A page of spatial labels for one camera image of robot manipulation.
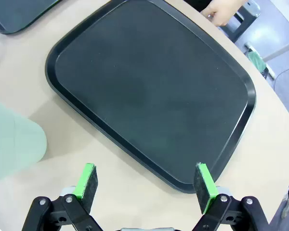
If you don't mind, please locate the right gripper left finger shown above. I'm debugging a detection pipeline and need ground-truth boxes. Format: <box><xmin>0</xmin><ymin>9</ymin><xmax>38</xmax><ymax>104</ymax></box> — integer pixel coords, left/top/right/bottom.
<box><xmin>21</xmin><ymin>163</ymin><xmax>104</xmax><ymax>231</ymax></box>

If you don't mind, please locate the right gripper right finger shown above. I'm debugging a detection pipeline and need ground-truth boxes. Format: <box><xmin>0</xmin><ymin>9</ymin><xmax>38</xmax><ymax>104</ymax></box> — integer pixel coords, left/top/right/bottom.
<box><xmin>190</xmin><ymin>163</ymin><xmax>270</xmax><ymax>231</ymax></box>

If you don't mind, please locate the pale green tall cup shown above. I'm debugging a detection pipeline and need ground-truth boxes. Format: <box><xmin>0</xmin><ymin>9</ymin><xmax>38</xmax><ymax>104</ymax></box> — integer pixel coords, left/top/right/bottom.
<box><xmin>0</xmin><ymin>100</ymin><xmax>48</xmax><ymax>186</ymax></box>

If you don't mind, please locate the person's left hand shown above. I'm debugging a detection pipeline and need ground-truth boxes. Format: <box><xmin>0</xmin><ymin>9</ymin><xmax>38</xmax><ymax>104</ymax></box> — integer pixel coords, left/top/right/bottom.
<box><xmin>199</xmin><ymin>0</ymin><xmax>246</xmax><ymax>27</ymax></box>

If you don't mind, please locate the black plastic tray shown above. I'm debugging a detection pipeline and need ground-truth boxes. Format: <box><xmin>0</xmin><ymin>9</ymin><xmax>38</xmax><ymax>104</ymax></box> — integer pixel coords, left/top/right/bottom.
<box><xmin>45</xmin><ymin>0</ymin><xmax>257</xmax><ymax>194</ymax></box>
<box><xmin>0</xmin><ymin>0</ymin><xmax>63</xmax><ymax>35</ymax></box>

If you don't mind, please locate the green white floor object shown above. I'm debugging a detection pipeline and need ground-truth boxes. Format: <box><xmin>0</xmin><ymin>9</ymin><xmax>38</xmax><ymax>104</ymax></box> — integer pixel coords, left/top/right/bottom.
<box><xmin>244</xmin><ymin>42</ymin><xmax>276</xmax><ymax>79</ymax></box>

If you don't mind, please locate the black stool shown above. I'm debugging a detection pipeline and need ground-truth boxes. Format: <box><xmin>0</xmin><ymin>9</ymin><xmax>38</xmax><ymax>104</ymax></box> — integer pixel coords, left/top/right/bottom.
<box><xmin>220</xmin><ymin>0</ymin><xmax>261</xmax><ymax>43</ymax></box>

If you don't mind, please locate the grey metal floor rail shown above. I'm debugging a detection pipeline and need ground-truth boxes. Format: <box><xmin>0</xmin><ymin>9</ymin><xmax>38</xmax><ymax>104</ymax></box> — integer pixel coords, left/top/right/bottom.
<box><xmin>262</xmin><ymin>38</ymin><xmax>289</xmax><ymax>62</ymax></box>

